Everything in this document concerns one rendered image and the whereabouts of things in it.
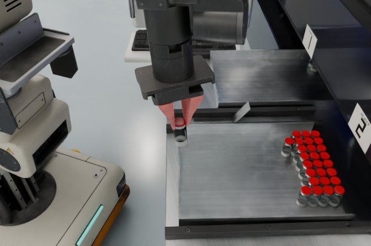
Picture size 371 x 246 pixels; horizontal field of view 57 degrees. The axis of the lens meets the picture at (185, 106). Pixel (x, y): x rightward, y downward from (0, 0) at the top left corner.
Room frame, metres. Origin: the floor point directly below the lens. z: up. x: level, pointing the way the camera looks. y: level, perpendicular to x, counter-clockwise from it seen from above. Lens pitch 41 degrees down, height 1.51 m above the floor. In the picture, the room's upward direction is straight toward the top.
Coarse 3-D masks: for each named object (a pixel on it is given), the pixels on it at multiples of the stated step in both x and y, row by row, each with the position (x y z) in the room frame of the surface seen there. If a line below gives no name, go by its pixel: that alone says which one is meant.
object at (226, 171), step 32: (192, 128) 0.60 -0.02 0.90; (224, 128) 0.61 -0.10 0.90; (256, 128) 0.61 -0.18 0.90; (288, 128) 0.61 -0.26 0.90; (192, 160) 0.52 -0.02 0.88; (224, 160) 0.52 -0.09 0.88; (256, 160) 0.52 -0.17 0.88; (288, 160) 0.52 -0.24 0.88; (192, 192) 0.43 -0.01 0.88; (224, 192) 0.43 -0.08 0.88; (256, 192) 0.43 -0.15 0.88; (288, 192) 0.43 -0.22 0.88; (192, 224) 0.35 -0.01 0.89; (224, 224) 0.35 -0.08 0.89
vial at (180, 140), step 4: (176, 128) 0.38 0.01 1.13; (180, 128) 0.38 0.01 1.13; (184, 128) 0.38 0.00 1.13; (176, 132) 0.38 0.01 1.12; (180, 132) 0.37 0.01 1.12; (184, 132) 0.38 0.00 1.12; (176, 136) 0.38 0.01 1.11; (180, 136) 0.37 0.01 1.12; (184, 136) 0.38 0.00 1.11; (176, 140) 0.38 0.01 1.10; (180, 140) 0.37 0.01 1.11; (184, 140) 0.38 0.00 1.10; (176, 144) 0.38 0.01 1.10; (180, 144) 0.37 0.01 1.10; (184, 144) 0.37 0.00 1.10
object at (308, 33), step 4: (308, 28) 0.86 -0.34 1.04; (308, 32) 0.85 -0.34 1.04; (304, 36) 0.87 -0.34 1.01; (308, 36) 0.84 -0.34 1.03; (312, 36) 0.81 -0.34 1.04; (304, 40) 0.86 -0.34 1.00; (308, 40) 0.83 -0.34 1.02; (312, 40) 0.81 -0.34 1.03; (316, 40) 0.79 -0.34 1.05; (304, 44) 0.85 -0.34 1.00; (308, 44) 0.83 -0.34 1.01; (312, 44) 0.80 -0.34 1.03; (312, 48) 0.79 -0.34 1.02; (308, 52) 0.81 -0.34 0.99; (312, 52) 0.79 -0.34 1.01
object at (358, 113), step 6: (360, 108) 0.51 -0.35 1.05; (354, 114) 0.52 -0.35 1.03; (360, 114) 0.51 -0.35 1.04; (354, 120) 0.52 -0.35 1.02; (360, 120) 0.50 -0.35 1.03; (366, 120) 0.48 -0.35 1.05; (354, 126) 0.51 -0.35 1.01; (366, 126) 0.48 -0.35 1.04; (354, 132) 0.50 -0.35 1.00; (360, 132) 0.48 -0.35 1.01; (366, 132) 0.47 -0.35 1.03; (360, 138) 0.48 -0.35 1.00; (366, 138) 0.46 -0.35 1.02; (360, 144) 0.47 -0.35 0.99; (366, 144) 0.45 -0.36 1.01; (366, 150) 0.45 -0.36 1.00
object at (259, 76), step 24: (216, 72) 0.87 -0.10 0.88; (240, 72) 0.87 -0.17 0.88; (264, 72) 0.87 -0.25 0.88; (288, 72) 0.87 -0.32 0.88; (312, 72) 0.87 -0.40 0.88; (216, 96) 0.73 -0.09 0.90; (240, 96) 0.76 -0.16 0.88; (264, 96) 0.76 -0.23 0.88; (288, 96) 0.76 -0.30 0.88; (312, 96) 0.76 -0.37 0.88
